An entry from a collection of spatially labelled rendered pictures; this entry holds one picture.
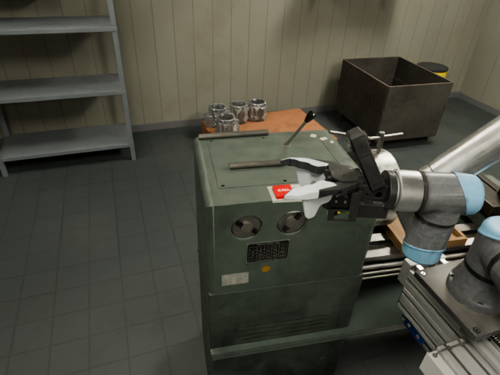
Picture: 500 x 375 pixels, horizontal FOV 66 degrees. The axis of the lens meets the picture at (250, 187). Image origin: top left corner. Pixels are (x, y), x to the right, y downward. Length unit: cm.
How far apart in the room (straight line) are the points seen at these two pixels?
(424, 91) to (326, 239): 318
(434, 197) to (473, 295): 46
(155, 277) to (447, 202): 219
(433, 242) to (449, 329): 48
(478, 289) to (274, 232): 58
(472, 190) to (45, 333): 231
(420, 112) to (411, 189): 376
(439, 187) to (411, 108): 364
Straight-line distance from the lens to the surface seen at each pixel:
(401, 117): 433
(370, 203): 73
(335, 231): 134
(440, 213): 75
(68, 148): 394
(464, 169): 88
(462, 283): 115
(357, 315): 185
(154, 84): 435
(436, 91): 445
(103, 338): 245
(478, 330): 112
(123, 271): 276
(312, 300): 157
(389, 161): 155
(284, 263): 137
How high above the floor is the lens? 194
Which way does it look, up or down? 34 degrees down
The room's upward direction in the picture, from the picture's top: 3 degrees clockwise
